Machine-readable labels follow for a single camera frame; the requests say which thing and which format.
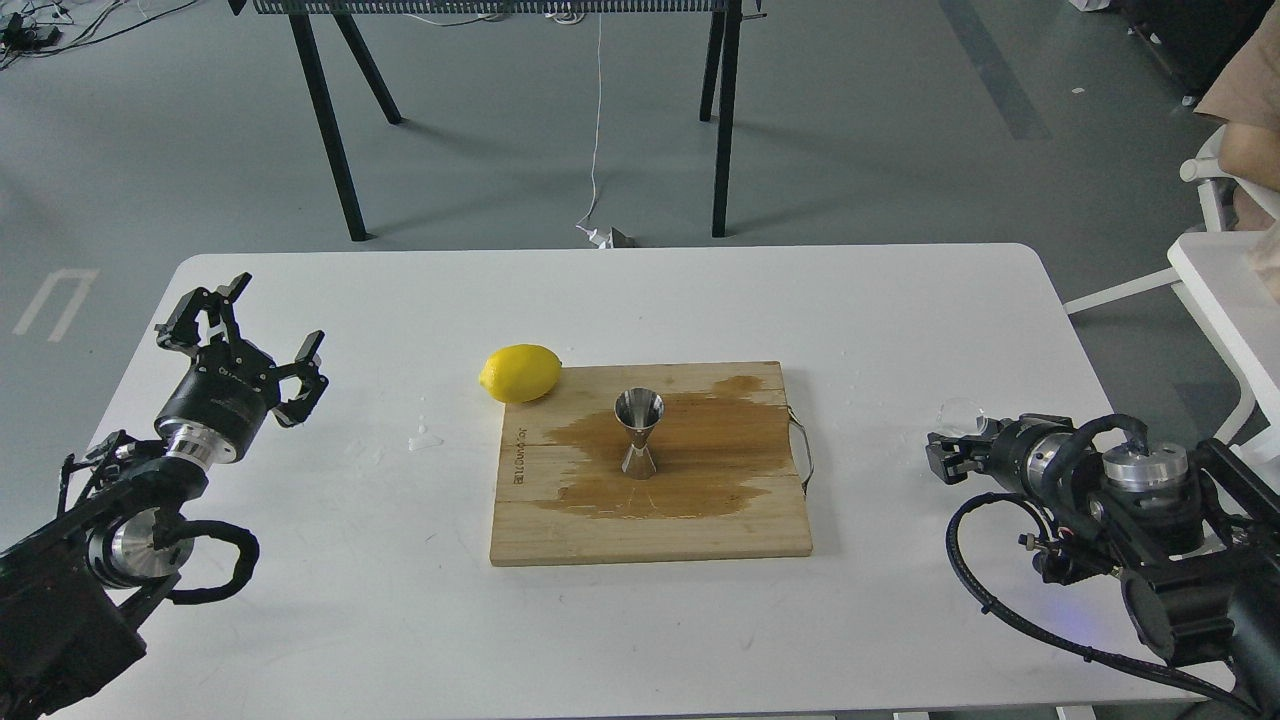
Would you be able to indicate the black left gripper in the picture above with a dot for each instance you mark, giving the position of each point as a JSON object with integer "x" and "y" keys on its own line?
{"x": 223, "y": 390}

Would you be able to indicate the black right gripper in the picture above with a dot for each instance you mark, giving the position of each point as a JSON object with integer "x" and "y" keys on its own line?
{"x": 1016, "y": 453}

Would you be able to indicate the steel double jigger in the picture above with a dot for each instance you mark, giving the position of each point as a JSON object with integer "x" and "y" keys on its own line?
{"x": 639, "y": 411}

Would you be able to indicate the small clear glass cup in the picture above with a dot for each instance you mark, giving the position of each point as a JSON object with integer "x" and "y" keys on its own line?
{"x": 957, "y": 414}

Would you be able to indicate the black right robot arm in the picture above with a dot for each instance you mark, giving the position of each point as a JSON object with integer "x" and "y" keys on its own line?
{"x": 1190, "y": 535}

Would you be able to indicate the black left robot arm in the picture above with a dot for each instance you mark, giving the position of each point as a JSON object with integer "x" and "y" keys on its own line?
{"x": 75, "y": 592}

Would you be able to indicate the wooden cutting board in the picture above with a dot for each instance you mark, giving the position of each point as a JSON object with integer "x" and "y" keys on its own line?
{"x": 725, "y": 485}

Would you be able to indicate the yellow lemon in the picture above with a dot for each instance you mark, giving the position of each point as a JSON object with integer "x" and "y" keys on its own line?
{"x": 518, "y": 374}

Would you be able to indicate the white side table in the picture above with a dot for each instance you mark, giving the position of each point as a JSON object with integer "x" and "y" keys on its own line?
{"x": 1235, "y": 308}

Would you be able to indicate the black metal table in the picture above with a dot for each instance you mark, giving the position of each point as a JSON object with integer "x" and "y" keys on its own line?
{"x": 495, "y": 80}

